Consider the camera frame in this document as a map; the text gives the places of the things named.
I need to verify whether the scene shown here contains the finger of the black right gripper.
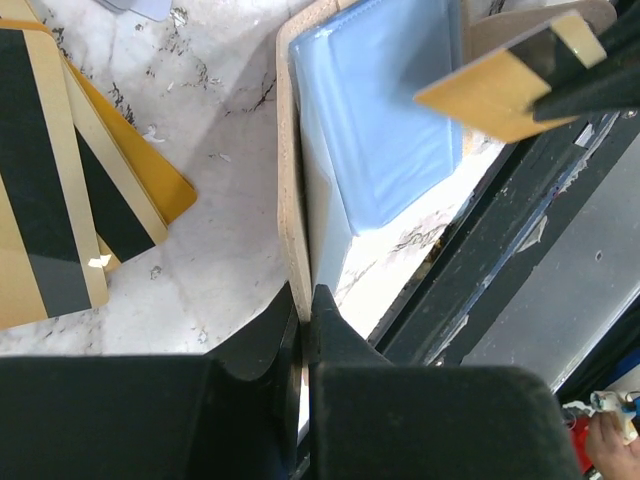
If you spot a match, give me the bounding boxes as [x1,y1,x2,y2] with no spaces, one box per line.
[532,59,639,122]
[598,0,640,54]

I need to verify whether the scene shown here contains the gold card stack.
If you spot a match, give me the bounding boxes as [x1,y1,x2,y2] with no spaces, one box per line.
[1,1,197,328]

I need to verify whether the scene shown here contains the beige card holder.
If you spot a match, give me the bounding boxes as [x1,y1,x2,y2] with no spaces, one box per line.
[276,1,615,320]

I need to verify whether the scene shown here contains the silver VIP card stack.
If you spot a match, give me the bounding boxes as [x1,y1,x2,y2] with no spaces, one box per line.
[96,0,173,22]

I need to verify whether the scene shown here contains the single gold card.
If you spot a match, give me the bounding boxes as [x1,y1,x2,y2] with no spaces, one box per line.
[414,10,606,143]

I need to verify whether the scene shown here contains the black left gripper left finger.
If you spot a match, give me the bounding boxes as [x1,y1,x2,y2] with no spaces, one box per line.
[1,286,301,479]

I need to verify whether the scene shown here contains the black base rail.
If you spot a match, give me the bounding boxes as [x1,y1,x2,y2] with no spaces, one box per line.
[372,110,639,397]

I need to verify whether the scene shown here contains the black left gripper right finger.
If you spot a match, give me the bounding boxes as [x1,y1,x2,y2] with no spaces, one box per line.
[310,285,580,479]

